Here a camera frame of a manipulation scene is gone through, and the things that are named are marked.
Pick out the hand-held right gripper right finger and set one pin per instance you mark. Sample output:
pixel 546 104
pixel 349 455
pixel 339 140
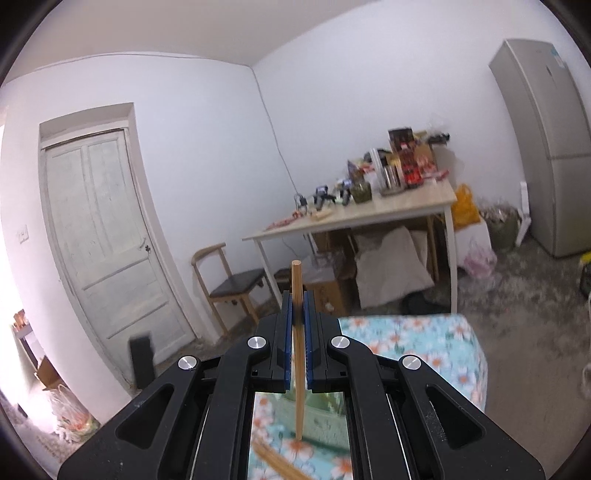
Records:
pixel 310 360

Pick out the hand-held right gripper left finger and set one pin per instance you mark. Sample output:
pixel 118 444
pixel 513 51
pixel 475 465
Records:
pixel 288 350

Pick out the green utensil holder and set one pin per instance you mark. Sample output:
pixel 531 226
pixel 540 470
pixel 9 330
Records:
pixel 323 415

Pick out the cardboard box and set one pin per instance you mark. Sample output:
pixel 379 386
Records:
pixel 339 295

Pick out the wooden chair black seat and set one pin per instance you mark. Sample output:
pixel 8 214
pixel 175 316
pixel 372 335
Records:
pixel 235 281

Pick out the floral tablecloth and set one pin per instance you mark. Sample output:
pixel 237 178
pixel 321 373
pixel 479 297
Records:
pixel 415 350

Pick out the white cloth sack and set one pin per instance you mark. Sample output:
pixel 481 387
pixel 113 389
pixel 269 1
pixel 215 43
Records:
pixel 392 267

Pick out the black speaker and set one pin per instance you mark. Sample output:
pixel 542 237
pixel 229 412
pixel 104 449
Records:
pixel 141 362

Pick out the black devices on table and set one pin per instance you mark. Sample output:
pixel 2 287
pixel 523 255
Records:
pixel 323 196

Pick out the white table wooden top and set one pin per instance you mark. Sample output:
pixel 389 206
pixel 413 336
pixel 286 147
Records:
pixel 392 207

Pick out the green-filled glass jar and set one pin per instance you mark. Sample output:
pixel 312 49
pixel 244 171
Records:
pixel 361 193

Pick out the pink plastic bag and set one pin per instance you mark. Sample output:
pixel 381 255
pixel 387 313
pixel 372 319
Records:
pixel 480 261

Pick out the metal canister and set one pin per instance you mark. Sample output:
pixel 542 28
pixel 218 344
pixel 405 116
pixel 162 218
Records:
pixel 391 177

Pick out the red snack box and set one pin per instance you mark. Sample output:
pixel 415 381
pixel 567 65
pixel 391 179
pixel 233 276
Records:
pixel 411 170

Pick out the yellow plastic bag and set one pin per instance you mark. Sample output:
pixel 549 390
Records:
pixel 464 207

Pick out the white panel door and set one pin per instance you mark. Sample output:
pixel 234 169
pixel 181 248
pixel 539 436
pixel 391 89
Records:
pixel 106 230

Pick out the clear plastic bag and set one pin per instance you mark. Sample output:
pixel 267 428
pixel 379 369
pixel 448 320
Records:
pixel 74 413

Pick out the olive green bag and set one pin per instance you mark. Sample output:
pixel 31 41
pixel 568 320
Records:
pixel 503 230

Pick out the dark printed box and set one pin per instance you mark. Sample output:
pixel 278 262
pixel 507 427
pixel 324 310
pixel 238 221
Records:
pixel 400 138

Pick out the white board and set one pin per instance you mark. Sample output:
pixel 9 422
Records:
pixel 524 212

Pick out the silver refrigerator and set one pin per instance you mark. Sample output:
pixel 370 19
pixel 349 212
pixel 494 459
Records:
pixel 549 138

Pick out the wall light switch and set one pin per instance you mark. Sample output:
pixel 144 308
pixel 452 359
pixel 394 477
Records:
pixel 22 234

